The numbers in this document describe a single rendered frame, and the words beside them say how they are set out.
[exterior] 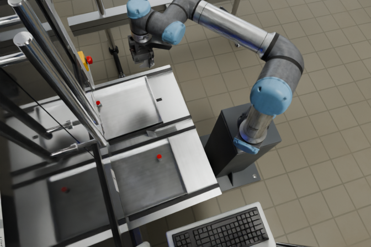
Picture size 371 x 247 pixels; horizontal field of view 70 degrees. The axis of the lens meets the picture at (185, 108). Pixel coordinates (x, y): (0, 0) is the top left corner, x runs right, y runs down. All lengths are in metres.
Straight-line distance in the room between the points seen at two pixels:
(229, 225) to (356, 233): 1.38
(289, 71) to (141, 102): 0.75
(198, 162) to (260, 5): 2.22
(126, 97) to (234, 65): 1.44
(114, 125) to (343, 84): 2.21
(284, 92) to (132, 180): 0.74
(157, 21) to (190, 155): 0.63
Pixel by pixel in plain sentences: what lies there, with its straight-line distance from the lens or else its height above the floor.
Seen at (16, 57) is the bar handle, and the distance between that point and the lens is 0.37.
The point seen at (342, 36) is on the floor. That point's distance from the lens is 3.23.
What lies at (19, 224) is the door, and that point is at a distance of 0.36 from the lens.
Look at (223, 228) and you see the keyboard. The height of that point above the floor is 0.83.
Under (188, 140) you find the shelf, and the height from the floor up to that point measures 0.88.
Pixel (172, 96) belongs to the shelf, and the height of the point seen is 0.88.
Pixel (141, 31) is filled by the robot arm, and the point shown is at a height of 1.36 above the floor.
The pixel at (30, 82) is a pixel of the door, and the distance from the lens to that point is 0.53.
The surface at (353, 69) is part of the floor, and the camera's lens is 3.04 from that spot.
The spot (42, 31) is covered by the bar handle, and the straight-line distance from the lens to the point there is 0.42.
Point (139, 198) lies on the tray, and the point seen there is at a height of 0.88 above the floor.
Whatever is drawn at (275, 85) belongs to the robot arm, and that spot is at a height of 1.43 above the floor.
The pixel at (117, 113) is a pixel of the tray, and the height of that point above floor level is 0.88.
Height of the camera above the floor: 2.07
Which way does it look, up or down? 66 degrees down
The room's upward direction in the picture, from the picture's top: 8 degrees clockwise
